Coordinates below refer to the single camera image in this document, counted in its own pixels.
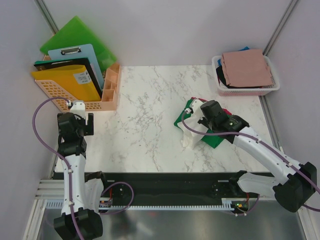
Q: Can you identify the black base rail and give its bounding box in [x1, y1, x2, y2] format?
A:
[84, 171, 276, 207]

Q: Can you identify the black folder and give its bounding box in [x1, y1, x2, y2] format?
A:
[33, 57, 103, 83]

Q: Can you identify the purple cable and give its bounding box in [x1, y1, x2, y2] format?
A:
[181, 111, 320, 217]
[32, 96, 135, 240]

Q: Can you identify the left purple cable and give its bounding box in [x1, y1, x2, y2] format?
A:
[32, 96, 135, 240]

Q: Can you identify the light blue clipboard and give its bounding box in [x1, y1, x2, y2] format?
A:
[48, 44, 105, 89]

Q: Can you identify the orange mesh file holder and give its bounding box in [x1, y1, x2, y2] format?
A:
[34, 74, 102, 112]

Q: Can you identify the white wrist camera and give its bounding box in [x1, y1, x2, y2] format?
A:
[66, 100, 86, 119]
[184, 98, 206, 122]

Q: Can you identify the white laundry basket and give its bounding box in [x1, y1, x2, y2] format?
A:
[211, 55, 280, 97]

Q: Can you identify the white printed t shirt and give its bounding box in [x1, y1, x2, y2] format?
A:
[177, 98, 208, 149]

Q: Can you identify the pink folded t shirt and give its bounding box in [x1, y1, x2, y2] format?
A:
[221, 49, 273, 88]

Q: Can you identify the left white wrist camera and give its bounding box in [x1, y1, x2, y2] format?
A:
[66, 100, 86, 119]

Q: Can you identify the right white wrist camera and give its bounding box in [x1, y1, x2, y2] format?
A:
[184, 98, 206, 122]

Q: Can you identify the green plastic board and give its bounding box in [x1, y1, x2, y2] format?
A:
[40, 16, 117, 71]

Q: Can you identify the white cable duct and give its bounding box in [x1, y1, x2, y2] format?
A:
[45, 199, 235, 211]

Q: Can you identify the yellow folder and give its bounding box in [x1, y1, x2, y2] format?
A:
[31, 64, 102, 102]

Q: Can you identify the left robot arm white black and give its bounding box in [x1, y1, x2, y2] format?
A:
[53, 112, 110, 240]

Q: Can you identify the green t shirt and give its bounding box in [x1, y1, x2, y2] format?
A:
[174, 98, 224, 149]

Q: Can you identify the black garment in basket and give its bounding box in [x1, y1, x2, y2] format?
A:
[216, 65, 229, 88]

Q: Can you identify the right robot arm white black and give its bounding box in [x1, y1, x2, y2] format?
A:
[199, 100, 317, 213]

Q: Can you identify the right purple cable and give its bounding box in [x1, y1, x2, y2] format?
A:
[181, 111, 320, 217]

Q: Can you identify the peach compartment organizer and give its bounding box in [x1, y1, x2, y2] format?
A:
[101, 62, 122, 111]

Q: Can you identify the red t shirt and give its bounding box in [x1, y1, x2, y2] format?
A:
[191, 97, 232, 116]

